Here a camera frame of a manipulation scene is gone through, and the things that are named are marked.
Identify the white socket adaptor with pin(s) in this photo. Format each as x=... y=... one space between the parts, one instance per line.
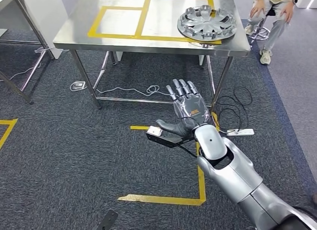
x=78 y=85

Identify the yellow workbench tape outline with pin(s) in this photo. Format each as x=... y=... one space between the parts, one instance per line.
x=92 y=31

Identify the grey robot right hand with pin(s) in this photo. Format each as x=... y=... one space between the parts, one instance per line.
x=190 y=112

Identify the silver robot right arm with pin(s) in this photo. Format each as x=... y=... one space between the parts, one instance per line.
x=238 y=179

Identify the black round seat stool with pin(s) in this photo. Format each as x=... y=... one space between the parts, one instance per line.
x=260 y=33

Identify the person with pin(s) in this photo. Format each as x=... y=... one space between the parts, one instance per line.
x=277 y=18

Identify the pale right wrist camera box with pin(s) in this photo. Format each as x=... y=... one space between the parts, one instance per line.
x=154 y=131

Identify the grey plastic wheel hubcap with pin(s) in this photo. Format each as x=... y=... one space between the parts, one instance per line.
x=207 y=23

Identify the stainless steel workbench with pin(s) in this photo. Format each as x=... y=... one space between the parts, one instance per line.
x=74 y=38

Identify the white power strip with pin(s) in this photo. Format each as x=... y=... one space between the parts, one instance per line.
x=241 y=132

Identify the yellow floor tape square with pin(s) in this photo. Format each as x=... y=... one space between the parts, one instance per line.
x=7 y=121
x=201 y=185

